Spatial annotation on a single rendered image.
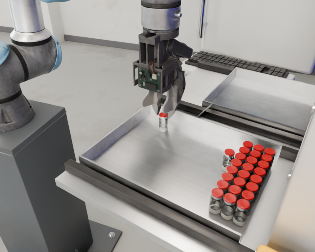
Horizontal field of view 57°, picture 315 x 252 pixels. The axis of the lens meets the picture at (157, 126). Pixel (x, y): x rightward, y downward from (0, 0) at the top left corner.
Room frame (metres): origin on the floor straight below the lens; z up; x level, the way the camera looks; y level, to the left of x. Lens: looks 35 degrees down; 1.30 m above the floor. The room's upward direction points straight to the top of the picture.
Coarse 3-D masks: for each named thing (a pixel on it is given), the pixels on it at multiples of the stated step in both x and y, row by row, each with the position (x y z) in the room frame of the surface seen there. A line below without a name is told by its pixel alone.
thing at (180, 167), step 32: (128, 128) 0.58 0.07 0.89; (192, 128) 0.59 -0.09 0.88; (224, 128) 0.55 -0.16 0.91; (96, 160) 0.47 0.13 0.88; (128, 160) 0.47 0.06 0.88; (160, 160) 0.47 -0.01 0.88; (192, 160) 0.47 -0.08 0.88; (160, 192) 0.38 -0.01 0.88; (192, 192) 0.38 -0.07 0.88; (224, 224) 0.31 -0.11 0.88
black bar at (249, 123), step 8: (184, 104) 0.68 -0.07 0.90; (192, 104) 0.68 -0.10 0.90; (192, 112) 0.67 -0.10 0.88; (200, 112) 0.65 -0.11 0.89; (208, 112) 0.64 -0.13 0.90; (216, 112) 0.64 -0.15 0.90; (216, 120) 0.63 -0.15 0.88; (224, 120) 0.62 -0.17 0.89; (232, 120) 0.61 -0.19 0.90; (240, 120) 0.60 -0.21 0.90; (240, 128) 0.59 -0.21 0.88; (248, 128) 0.58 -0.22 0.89; (256, 128) 0.57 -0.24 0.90; (264, 128) 0.57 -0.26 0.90; (272, 128) 0.57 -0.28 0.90; (272, 136) 0.55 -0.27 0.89; (280, 136) 0.54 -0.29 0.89; (288, 136) 0.54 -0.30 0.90; (296, 136) 0.54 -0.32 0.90; (296, 144) 0.52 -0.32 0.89
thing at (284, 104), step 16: (224, 80) 0.80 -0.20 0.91; (240, 80) 0.86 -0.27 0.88; (256, 80) 0.85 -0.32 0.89; (272, 80) 0.83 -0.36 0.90; (288, 80) 0.80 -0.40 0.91; (208, 96) 0.70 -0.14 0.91; (224, 96) 0.76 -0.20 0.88; (240, 96) 0.76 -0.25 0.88; (256, 96) 0.76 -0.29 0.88; (272, 96) 0.76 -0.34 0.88; (288, 96) 0.76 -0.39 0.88; (304, 96) 0.76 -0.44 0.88; (224, 112) 0.64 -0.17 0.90; (240, 112) 0.62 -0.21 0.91; (256, 112) 0.67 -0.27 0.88; (272, 112) 0.67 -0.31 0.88; (288, 112) 0.67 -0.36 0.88; (304, 112) 0.67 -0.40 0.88; (288, 128) 0.56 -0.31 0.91; (304, 128) 0.59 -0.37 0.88
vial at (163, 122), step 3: (159, 117) 0.58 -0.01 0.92; (162, 117) 0.58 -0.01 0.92; (165, 117) 0.58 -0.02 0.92; (159, 120) 0.58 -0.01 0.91; (162, 120) 0.58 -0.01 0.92; (165, 120) 0.58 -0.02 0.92; (159, 123) 0.58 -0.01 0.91; (162, 123) 0.58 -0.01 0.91; (165, 123) 0.58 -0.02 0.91; (159, 126) 0.58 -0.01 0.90; (162, 126) 0.58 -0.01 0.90; (165, 126) 0.58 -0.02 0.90; (159, 129) 0.58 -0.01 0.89; (162, 129) 0.58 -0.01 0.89; (165, 129) 0.58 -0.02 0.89
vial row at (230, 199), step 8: (256, 144) 0.47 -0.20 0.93; (256, 152) 0.45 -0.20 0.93; (248, 160) 0.42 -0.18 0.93; (256, 160) 0.42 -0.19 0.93; (248, 168) 0.40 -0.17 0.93; (240, 176) 0.38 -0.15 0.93; (248, 176) 0.38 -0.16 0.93; (240, 184) 0.36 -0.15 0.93; (232, 192) 0.34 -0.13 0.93; (240, 192) 0.34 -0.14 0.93; (224, 200) 0.33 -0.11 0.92; (232, 200) 0.32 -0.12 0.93; (224, 208) 0.32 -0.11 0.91; (232, 208) 0.32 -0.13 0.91; (224, 216) 0.32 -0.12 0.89; (232, 216) 0.32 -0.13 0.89
